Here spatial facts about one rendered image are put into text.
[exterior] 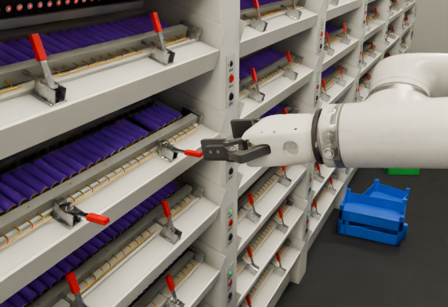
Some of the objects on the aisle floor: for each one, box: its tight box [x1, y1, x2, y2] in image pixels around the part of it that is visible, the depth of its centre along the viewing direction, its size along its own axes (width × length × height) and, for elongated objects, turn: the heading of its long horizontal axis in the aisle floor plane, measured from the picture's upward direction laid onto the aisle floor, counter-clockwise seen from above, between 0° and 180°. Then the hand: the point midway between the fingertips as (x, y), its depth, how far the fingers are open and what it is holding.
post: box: [142, 0, 241, 307], centre depth 117 cm, size 20×9×176 cm, turn 62°
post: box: [266, 0, 329, 284], centre depth 174 cm, size 20×9×176 cm, turn 62°
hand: (224, 138), depth 70 cm, fingers open, 8 cm apart
